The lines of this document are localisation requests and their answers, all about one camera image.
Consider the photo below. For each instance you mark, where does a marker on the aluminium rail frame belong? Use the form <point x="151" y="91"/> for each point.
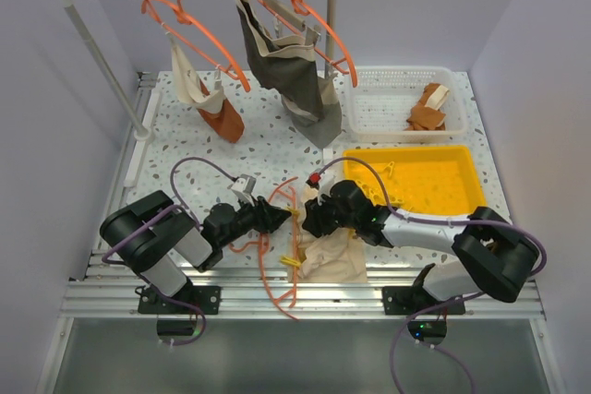
<point x="110" y="291"/>

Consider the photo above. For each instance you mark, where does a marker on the pile of cream clothespins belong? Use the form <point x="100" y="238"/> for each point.
<point x="376" y="189"/>

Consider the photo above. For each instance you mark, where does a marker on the brown and cream underwear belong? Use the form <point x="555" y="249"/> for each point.
<point x="426" y="114"/>

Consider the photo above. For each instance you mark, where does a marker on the orange hanging underwear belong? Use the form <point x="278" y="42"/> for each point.
<point x="226" y="122"/>

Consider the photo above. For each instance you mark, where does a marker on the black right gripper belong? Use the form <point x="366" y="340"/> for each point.
<point x="315" y="222"/>

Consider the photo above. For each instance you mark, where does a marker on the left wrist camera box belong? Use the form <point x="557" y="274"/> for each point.
<point x="243" y="186"/>

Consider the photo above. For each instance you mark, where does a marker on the wooden clip hanger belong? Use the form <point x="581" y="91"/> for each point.
<point x="277" y="6"/>

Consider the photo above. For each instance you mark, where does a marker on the beige hanging underwear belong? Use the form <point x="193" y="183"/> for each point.
<point x="189" y="87"/>

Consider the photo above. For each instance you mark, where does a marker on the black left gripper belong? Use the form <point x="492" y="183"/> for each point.
<point x="269" y="218"/>

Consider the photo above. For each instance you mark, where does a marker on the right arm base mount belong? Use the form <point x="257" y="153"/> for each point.
<point x="408" y="300"/>

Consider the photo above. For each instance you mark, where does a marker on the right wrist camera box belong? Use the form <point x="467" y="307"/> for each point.
<point x="321" y="181"/>

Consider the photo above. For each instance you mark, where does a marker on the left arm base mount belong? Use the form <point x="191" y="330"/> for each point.
<point x="181" y="317"/>

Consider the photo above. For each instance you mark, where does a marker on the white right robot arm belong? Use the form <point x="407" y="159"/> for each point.
<point x="492" y="256"/>

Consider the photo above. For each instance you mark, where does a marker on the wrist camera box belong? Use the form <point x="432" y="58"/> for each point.
<point x="321" y="181"/>
<point x="243" y="186"/>

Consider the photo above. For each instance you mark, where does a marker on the grey hanging underwear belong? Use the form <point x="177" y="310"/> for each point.
<point x="288" y="64"/>

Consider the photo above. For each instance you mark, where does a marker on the white plastic basket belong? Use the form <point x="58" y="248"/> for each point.
<point x="377" y="109"/>

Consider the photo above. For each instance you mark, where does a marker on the yellow plastic tray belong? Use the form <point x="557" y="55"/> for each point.
<point x="435" y="180"/>

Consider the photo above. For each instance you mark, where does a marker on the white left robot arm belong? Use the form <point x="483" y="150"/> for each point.
<point x="144" y="233"/>

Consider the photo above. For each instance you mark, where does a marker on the yellow clothespin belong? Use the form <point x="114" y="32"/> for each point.
<point x="290" y="262"/>
<point x="295" y="212"/>

